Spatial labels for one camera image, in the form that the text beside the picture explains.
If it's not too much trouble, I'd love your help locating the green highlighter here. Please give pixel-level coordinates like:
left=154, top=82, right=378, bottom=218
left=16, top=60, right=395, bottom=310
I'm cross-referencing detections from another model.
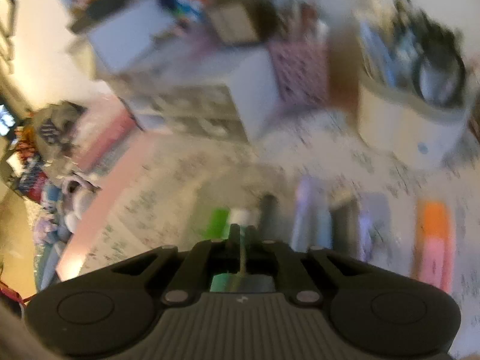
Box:
left=202, top=208, right=230, bottom=240

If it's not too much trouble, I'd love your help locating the black marker pen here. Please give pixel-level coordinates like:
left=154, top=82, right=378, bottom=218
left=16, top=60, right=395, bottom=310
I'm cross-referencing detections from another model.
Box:
left=257, top=193, right=278, bottom=241

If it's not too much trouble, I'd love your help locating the white green glue stick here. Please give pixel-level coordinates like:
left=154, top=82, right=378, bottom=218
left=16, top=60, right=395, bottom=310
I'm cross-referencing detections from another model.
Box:
left=210, top=209, right=275, bottom=293

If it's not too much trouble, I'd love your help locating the orange pink wide highlighter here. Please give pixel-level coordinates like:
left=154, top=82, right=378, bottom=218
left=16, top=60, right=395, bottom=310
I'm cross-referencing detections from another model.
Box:
left=412, top=199, right=456, bottom=294

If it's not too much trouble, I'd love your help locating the floral table mat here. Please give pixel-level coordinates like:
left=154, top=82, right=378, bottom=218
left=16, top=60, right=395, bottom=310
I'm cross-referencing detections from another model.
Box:
left=57, top=113, right=479, bottom=359

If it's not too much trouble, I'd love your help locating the white desktop drawer organizer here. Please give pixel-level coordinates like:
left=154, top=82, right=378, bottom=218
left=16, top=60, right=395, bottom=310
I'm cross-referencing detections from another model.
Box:
left=113, top=46, right=280, bottom=143

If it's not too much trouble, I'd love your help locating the white lilac plush bag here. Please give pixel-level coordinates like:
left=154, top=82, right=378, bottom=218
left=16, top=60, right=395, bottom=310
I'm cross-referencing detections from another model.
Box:
left=61, top=175, right=98, bottom=233

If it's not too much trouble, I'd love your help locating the blue monkey plush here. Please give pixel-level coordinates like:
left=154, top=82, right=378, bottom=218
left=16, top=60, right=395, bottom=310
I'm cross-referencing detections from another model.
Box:
left=32, top=183, right=72, bottom=291

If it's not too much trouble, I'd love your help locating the pink folder stack in bag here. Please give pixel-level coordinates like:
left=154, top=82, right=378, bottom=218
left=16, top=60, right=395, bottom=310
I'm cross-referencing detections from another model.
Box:
left=32, top=95, right=137, bottom=185

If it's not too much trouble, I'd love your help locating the pink perforated pen cup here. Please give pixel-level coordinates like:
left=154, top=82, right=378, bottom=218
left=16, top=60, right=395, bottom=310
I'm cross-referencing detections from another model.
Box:
left=268, top=41, right=329, bottom=107

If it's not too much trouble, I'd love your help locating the white cloud-shaped pen holder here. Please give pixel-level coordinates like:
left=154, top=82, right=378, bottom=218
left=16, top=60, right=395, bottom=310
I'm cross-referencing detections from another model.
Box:
left=357, top=72, right=475, bottom=171

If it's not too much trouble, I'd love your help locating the white shelf box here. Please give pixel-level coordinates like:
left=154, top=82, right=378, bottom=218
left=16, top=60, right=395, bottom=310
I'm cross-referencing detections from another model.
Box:
left=87, top=0, right=175, bottom=74

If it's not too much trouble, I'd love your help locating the potted bamboo plant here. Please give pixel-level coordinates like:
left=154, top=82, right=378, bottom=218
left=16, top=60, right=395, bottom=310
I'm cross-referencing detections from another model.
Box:
left=204, top=0, right=278, bottom=47

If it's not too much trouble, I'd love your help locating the black magnifying glass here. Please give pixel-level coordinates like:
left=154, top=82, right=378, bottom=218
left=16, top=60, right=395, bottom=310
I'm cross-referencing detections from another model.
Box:
left=411, top=51, right=466, bottom=108

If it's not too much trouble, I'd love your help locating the dark green storage box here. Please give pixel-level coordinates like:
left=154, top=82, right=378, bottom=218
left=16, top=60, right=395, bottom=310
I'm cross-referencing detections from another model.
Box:
left=68, top=0, right=132, bottom=35

